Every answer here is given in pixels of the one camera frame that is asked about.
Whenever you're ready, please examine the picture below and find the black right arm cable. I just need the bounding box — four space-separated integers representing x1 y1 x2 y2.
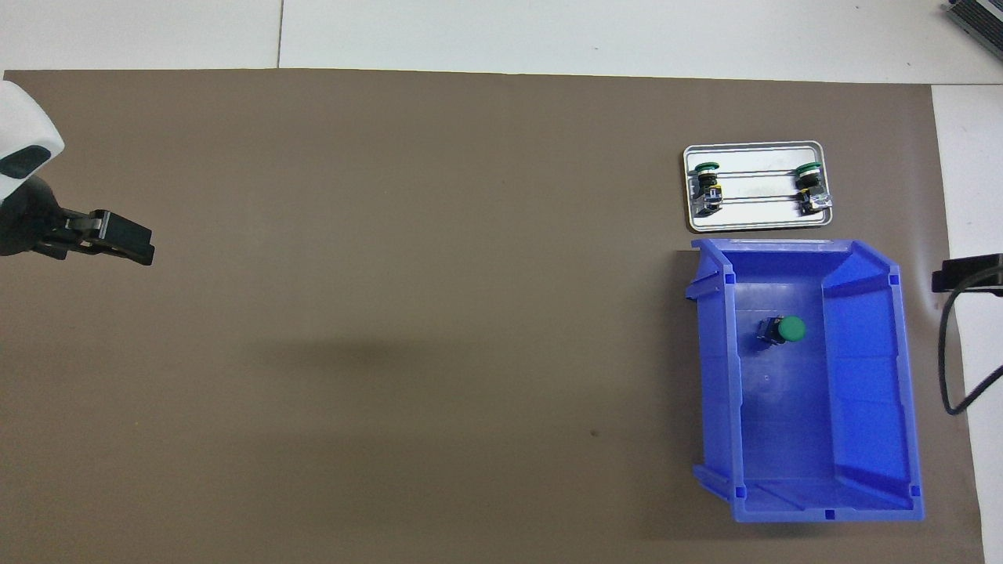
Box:
938 278 1003 416

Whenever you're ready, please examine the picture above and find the silver metal tray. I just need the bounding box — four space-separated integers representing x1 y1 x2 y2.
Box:
683 140 835 234

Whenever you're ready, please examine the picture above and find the grey ribbed metal device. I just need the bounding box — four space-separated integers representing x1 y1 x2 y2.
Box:
943 0 1003 42

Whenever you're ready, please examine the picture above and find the brown paper mat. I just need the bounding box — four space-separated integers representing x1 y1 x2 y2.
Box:
0 69 987 564

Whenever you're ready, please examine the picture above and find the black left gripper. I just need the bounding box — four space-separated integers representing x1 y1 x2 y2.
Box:
0 174 156 268

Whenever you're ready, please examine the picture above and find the blue plastic storage bin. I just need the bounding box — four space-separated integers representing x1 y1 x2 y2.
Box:
685 237 926 524

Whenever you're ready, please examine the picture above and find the thin metal rod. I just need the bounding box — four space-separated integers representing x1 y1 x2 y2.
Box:
690 166 824 176
691 196 825 205

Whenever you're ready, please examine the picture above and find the green push button switch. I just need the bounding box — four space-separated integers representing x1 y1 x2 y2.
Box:
793 161 833 218
754 315 808 353
687 161 723 218

